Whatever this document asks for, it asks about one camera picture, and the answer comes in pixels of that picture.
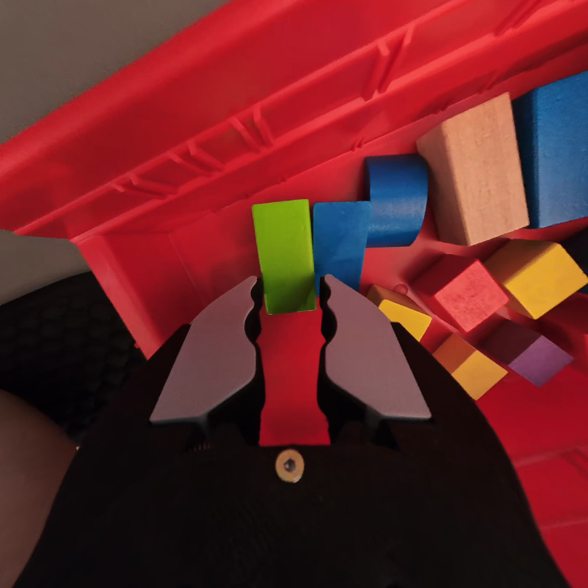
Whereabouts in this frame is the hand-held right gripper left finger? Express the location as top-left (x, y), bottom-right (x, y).
top-left (149, 276), bottom-right (266, 446)

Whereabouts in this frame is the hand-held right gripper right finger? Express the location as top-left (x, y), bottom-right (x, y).
top-left (317, 274), bottom-right (432, 445)

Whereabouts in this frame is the yellow wooden cube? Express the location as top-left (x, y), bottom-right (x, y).
top-left (366, 284), bottom-right (432, 343)

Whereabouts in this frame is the large yellow wooden block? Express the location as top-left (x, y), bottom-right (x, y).
top-left (432, 333), bottom-right (508, 401)

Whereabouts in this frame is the red wooden cube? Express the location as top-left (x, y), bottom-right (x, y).
top-left (410, 255), bottom-right (510, 332)

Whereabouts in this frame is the blue rectangular block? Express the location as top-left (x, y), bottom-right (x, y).
top-left (312, 201), bottom-right (373, 295)

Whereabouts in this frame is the green wooden block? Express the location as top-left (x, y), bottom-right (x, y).
top-left (252, 199), bottom-right (318, 315)

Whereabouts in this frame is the purple wooden cube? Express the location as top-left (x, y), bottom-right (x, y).
top-left (482, 321), bottom-right (575, 387)

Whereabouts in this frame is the blue half-cylinder block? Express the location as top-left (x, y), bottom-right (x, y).
top-left (364, 154), bottom-right (429, 249)

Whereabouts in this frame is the tan wooden block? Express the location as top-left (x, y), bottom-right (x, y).
top-left (416, 92), bottom-right (530, 247)

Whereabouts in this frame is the red plastic bin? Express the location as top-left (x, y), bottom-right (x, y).
top-left (0, 0), bottom-right (588, 588)

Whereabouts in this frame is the blue wooden block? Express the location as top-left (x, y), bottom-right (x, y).
top-left (512, 71), bottom-right (588, 229)

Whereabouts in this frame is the person's right forearm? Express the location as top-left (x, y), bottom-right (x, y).
top-left (0, 390), bottom-right (76, 588)

